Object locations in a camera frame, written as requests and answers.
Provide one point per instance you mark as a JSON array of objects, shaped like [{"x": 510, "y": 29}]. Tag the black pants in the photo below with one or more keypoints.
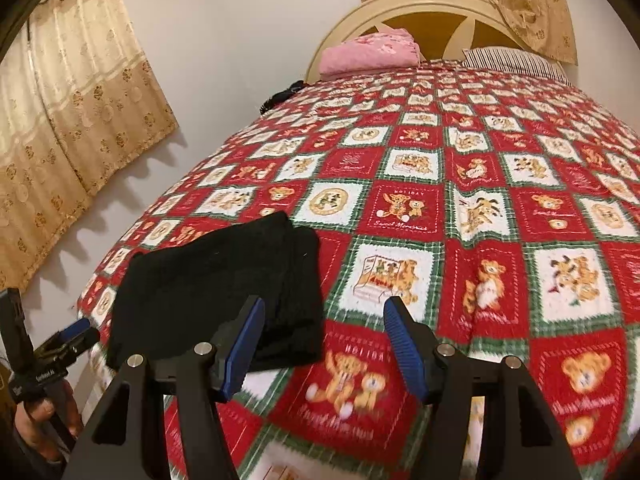
[{"x": 200, "y": 280}]

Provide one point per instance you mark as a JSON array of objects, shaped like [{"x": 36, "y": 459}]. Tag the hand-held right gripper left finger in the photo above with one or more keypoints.
[{"x": 245, "y": 350}]

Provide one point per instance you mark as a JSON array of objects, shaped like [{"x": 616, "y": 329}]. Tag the person's left hand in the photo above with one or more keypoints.
[{"x": 42, "y": 410}]

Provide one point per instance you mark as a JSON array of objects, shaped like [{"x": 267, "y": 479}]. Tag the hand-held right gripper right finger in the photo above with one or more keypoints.
[{"x": 405, "y": 350}]

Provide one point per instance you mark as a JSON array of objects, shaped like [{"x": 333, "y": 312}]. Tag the striped pillow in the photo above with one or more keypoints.
[{"x": 510, "y": 62}]

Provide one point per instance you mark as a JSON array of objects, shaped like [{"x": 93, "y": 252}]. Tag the red printed blanket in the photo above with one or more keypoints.
[{"x": 500, "y": 210}]

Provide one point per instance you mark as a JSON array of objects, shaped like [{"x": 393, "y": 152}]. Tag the pink pillow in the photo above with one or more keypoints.
[{"x": 370, "y": 52}]

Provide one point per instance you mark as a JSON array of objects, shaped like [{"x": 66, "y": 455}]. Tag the dark cloth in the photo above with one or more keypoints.
[{"x": 282, "y": 96}]

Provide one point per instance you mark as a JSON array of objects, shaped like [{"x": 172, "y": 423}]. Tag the beige patterned curtain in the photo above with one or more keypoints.
[
  {"x": 75, "y": 110},
  {"x": 530, "y": 5}
]

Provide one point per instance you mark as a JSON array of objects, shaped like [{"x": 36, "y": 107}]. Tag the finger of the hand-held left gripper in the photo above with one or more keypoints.
[
  {"x": 82, "y": 344},
  {"x": 75, "y": 329}
]

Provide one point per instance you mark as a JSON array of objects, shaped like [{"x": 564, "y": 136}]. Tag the cream wooden headboard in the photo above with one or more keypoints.
[{"x": 400, "y": 0}]

